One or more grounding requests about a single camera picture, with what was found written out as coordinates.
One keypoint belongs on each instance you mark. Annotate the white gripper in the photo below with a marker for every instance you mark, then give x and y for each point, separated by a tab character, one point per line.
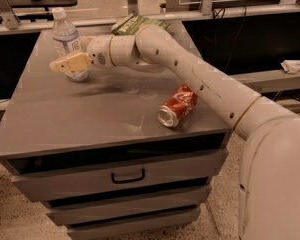
98	51

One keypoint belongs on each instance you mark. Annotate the clear blue plastic water bottle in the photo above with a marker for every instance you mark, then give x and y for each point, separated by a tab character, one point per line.
65	34

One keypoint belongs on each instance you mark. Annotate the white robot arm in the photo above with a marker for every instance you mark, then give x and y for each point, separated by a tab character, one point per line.
269	190

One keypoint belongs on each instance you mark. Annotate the green jalapeno chip bag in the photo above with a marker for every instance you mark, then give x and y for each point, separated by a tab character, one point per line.
131	24

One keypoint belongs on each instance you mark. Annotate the crushed red soda can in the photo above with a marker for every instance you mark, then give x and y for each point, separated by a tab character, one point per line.
179	104

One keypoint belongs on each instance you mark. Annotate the grey drawer cabinet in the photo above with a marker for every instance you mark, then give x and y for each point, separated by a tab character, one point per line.
62	140

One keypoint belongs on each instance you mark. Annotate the white packet on shelf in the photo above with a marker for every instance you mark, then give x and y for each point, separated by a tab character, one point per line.
291	66

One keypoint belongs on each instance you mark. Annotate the black drawer handle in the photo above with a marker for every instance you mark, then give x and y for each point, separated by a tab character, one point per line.
128	177

